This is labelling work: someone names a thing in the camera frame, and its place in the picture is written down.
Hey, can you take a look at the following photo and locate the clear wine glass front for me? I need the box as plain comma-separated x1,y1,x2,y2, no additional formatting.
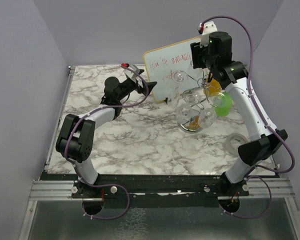
167,70,188,109

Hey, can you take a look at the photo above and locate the clear wine glass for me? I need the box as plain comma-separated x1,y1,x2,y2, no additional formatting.
175,89,201,125
167,70,188,109
186,59,203,80
198,94,217,129

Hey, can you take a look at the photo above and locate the orange plastic wine glass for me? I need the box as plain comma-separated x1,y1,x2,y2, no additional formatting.
203,73,222,97

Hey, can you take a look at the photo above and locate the clear wine glass back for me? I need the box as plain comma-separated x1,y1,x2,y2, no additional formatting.
175,89,201,125

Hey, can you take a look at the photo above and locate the green plastic wine glass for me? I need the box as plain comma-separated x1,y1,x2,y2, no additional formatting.
211,91,233,117

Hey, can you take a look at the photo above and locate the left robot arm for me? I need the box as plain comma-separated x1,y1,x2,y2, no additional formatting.
55,76,157,198

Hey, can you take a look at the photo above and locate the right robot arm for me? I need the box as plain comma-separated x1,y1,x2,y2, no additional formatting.
190,31,288,196

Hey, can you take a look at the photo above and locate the chrome wine glass rack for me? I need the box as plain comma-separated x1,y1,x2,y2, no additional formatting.
176,67,226,134

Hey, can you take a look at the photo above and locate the clear tape roll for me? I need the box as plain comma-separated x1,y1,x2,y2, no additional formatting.
224,133,248,157

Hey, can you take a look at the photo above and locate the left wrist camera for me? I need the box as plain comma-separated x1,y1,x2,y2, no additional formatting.
120,63,144,83

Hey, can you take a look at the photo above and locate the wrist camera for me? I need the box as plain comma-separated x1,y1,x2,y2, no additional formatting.
197,21,218,48
120,63,144,83

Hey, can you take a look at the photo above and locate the small whiteboard yellow frame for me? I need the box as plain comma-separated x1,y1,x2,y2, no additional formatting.
143,37,201,103

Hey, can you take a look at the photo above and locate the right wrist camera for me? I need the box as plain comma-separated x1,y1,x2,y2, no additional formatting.
197,21,218,48

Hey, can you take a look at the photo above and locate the purple cable loop left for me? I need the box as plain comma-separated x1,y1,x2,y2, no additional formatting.
82,183,131,221

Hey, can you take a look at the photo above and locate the purple cable loop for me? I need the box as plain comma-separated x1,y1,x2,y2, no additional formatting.
217,174,273,219
82,183,131,221

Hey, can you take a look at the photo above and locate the black front mounting rail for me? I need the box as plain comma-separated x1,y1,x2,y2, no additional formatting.
40,172,249,209

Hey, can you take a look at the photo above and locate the purple cable loop right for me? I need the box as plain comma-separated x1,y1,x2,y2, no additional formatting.
217,174,273,219

